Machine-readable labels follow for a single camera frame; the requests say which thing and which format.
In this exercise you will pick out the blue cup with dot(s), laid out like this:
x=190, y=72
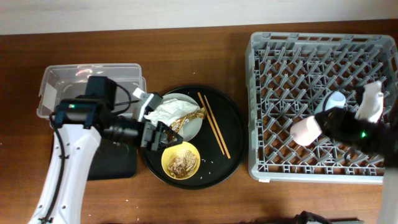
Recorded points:
x=331, y=100

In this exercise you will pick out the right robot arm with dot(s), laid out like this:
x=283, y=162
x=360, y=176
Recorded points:
x=369, y=138

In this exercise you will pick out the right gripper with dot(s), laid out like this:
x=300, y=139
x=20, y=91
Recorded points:
x=337, y=124

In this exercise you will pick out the food scraps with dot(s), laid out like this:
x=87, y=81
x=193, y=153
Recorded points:
x=182, y=166

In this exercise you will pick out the left wooden chopstick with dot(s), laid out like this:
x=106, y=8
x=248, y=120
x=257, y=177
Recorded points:
x=211, y=123

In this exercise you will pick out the pink cup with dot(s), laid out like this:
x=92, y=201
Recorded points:
x=305, y=131

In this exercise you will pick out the round black tray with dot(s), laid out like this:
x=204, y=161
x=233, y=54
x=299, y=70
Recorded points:
x=214, y=167

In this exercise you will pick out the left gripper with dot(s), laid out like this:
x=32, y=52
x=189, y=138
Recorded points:
x=153, y=142

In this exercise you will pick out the grey dishwasher rack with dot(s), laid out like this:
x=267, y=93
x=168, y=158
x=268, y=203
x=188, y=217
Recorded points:
x=287, y=76

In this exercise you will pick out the clear plastic bin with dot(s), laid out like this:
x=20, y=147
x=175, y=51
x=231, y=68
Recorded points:
x=69, y=81

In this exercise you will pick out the black rectangular tray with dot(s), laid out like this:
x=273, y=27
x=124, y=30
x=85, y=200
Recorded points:
x=116, y=156

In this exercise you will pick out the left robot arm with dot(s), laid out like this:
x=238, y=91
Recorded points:
x=80, y=124

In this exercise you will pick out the wooden chopstick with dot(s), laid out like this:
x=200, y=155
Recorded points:
x=225, y=148
x=211, y=123

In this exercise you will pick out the right wooden chopstick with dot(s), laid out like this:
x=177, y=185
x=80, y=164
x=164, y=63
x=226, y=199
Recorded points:
x=225, y=148

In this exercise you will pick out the white napkin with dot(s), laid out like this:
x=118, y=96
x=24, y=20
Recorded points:
x=170, y=111

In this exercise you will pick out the brown coffee sachet wrapper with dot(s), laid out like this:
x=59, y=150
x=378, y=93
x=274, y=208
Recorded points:
x=177, y=125

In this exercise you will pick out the yellow bowl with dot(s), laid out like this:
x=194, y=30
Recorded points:
x=178, y=149

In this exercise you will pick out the grey plate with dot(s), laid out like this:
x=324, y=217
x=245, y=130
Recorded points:
x=191, y=129

